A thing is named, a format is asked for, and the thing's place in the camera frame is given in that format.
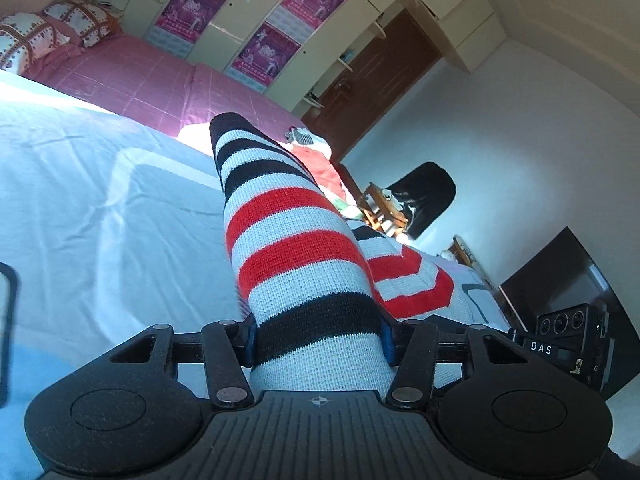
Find striped knit sweater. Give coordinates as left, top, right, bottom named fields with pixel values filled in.
left=209, top=113, right=470, bottom=392

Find black flat screen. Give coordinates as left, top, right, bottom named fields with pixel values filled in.
left=500, top=228, right=639, bottom=396

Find wooden chair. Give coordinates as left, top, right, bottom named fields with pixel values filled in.
left=356, top=183, right=409, bottom=237

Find white blue patterned quilt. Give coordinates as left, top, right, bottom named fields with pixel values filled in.
left=0, top=70, right=511, bottom=480

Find orange red garment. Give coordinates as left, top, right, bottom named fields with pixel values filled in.
left=285, top=144, right=347, bottom=203

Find black white checked cloth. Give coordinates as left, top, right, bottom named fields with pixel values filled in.
left=285, top=127, right=332, bottom=158

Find brown wooden door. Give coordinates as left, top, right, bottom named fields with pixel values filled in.
left=303, top=10, right=440, bottom=162

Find lower right purple poster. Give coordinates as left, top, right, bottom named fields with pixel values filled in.
left=226, top=24, right=300, bottom=93

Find pink checked bed sheet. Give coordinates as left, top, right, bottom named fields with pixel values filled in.
left=24, top=35, right=303, bottom=140

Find cream glossy wardrobe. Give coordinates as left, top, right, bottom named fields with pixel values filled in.
left=103, top=0, right=506, bottom=110

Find lower left purple poster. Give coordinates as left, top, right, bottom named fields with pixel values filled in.
left=155, top=0, right=226, bottom=44

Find far patterned pillow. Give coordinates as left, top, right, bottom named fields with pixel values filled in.
left=42, top=0, right=120, bottom=48

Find patterned pillow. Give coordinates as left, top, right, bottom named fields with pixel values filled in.
left=0, top=12, right=70, bottom=75
left=42, top=0, right=120, bottom=48

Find near patterned pillow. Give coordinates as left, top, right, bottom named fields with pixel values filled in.
left=0, top=12, right=70, bottom=75

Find corner wall shelves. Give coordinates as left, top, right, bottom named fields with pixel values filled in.
left=300, top=18, right=386, bottom=114

